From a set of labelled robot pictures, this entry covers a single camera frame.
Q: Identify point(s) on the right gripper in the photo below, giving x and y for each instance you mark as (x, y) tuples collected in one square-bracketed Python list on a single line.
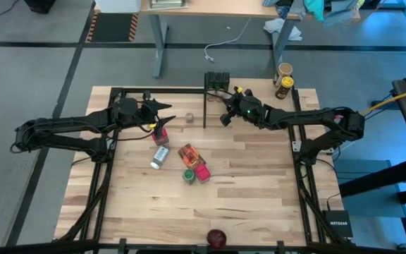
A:
[(249, 110)]

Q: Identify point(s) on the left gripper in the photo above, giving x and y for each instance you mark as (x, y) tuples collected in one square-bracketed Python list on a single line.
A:
[(146, 114)]

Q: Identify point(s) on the smoked paprika tin red lid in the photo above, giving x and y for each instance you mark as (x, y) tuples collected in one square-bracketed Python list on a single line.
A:
[(160, 141), (202, 173)]

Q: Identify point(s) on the white-lidded seasoning jar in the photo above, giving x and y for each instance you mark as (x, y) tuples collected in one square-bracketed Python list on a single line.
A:
[(159, 157)]

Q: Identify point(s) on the orange taco seasoning packet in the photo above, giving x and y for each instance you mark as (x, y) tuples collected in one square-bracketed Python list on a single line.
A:
[(191, 156)]

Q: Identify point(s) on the green-lidded glass herb jar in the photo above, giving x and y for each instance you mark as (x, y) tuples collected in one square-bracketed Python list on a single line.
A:
[(189, 176)]

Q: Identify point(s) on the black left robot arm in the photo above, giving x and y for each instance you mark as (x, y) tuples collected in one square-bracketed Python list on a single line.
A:
[(65, 127)]

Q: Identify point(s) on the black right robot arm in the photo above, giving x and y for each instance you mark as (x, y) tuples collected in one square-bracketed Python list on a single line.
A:
[(312, 120)]

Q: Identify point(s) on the dark jar yellow lid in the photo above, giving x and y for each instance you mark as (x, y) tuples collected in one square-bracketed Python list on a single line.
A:
[(284, 87)]

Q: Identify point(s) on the brown jar tan lid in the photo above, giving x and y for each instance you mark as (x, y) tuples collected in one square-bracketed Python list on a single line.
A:
[(283, 70)]

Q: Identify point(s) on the white cloth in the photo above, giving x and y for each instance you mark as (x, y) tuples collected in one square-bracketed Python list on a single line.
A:
[(282, 30)]

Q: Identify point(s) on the black hazard-striped mat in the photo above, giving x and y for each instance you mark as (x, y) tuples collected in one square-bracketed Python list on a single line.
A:
[(113, 27)]

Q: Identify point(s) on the wooden background desk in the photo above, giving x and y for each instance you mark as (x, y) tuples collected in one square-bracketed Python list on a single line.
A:
[(206, 8)]

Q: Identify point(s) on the stack of papers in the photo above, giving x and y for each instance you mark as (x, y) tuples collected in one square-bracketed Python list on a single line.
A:
[(167, 3)]

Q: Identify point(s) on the dark plaid cloth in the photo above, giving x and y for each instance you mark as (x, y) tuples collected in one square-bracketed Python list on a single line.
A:
[(284, 10)]

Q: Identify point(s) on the dark red apple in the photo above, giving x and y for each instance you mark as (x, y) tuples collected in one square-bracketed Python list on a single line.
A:
[(216, 238)]

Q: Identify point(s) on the teal cloth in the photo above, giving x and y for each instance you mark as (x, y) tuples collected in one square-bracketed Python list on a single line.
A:
[(315, 8)]

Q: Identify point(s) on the blue denim garment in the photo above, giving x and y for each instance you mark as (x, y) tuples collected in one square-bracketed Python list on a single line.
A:
[(344, 14)]

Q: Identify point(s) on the black box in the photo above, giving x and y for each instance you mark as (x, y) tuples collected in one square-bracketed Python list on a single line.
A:
[(40, 5)]

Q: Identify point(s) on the black aluminium rig frame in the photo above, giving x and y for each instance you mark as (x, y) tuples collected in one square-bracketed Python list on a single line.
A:
[(153, 90)]

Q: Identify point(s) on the black Netgear network switch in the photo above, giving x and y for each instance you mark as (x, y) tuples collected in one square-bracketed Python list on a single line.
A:
[(338, 223)]

